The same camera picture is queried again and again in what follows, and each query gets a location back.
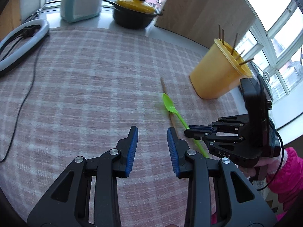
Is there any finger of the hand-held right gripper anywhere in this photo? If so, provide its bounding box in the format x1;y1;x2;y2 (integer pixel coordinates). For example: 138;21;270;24
189;115;248;133
185;130;244;145

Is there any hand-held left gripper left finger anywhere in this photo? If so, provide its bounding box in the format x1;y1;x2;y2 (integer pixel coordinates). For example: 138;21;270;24
27;126;139;227

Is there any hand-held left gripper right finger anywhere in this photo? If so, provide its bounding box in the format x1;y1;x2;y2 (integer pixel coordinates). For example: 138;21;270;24
167;127;277;227

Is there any green plastic spoon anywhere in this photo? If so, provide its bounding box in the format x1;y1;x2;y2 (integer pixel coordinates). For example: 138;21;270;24
162;93;210;158

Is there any yellow plastic container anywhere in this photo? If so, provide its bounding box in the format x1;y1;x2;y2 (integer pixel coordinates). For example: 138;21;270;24
189;38;252;100

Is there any person's right hand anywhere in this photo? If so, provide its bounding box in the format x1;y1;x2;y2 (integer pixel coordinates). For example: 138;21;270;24
239;147;288;178

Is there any pink plaid tablecloth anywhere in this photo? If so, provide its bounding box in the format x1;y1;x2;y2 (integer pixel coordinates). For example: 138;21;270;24
0;26;242;227

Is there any light wooden board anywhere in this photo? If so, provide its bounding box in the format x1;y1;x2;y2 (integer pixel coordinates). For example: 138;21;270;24
154;0;263;54

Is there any black pot with yellow lid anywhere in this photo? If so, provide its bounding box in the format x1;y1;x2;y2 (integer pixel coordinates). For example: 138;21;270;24
108;0;163;30

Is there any white cutting board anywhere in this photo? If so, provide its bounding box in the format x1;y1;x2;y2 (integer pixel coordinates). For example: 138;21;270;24
20;0;44;20

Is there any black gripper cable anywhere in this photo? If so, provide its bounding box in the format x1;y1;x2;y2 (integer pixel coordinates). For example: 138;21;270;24
257;113;284;191

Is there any black ring light cable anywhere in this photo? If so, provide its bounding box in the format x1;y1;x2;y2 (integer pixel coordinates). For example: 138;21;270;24
0;34;48;163

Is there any white ring light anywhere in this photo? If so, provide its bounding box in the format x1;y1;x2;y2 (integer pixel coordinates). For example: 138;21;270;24
0;19;50;77

